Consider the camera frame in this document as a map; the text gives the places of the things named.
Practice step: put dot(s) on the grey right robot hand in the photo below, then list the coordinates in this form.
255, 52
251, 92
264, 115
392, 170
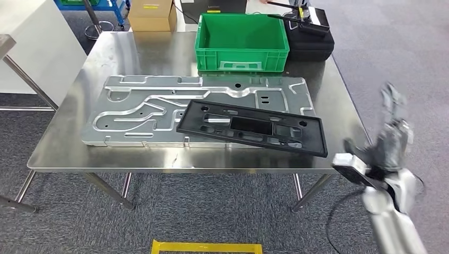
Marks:
393, 147

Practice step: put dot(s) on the black plastic bracket part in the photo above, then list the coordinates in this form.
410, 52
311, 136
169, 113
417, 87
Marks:
315, 140

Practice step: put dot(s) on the stainless steel workbench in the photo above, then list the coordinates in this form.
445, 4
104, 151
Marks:
140, 157

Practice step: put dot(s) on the black carry case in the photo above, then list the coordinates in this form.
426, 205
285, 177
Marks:
308, 49

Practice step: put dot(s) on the green plastic crate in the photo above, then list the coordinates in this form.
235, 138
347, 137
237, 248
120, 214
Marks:
242, 59

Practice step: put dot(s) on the black equipment box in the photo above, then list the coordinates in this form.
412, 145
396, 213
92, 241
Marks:
217, 7

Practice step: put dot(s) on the brown cardboard box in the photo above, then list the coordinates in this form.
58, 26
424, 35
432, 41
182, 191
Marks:
151, 17

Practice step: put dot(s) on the large stamped metal plate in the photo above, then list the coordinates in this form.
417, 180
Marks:
105, 136

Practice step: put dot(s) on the blue metal cart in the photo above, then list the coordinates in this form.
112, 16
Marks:
108, 7

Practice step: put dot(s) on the white cabinet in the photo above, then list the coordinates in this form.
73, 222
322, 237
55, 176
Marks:
35, 52

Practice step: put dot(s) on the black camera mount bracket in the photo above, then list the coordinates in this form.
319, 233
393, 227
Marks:
357, 177

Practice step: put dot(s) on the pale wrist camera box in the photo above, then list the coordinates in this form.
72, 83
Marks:
349, 161

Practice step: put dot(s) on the black stanchion post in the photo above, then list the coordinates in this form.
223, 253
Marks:
93, 21

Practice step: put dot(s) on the steel frame table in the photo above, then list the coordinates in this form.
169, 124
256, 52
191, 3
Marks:
7, 43

